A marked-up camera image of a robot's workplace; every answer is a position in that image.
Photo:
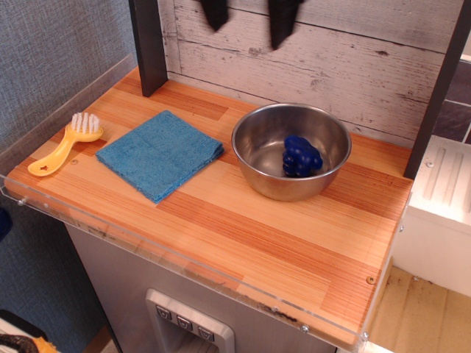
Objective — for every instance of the blue purple toy grapes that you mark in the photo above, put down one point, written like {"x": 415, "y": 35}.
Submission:
{"x": 300, "y": 158}

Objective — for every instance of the white toy sink unit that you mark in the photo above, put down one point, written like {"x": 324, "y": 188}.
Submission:
{"x": 433, "y": 241}

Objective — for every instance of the silver metal bowl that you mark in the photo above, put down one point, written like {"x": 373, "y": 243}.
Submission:
{"x": 258, "y": 143}

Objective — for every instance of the dark vertical post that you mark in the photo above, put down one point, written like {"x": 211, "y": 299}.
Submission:
{"x": 444, "y": 79}
{"x": 148, "y": 37}

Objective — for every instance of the yellow scrub brush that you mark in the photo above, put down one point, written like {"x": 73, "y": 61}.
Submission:
{"x": 83, "y": 128}

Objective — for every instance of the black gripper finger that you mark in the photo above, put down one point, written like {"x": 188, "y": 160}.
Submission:
{"x": 216, "y": 13}
{"x": 282, "y": 18}

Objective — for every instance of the orange black object bottom left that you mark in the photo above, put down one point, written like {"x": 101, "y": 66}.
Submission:
{"x": 24, "y": 344}

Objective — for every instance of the blue folded cloth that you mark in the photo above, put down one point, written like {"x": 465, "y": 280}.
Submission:
{"x": 160, "y": 155}

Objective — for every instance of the dark right vertical post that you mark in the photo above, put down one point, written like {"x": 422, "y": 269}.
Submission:
{"x": 444, "y": 79}

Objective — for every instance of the clear acrylic edge guard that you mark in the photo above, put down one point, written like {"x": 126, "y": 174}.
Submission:
{"x": 315, "y": 265}

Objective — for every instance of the dark left vertical post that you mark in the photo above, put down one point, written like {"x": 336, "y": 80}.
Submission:
{"x": 148, "y": 37}

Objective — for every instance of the grey toy fridge cabinet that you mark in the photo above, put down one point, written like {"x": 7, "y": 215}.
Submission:
{"x": 153, "y": 309}

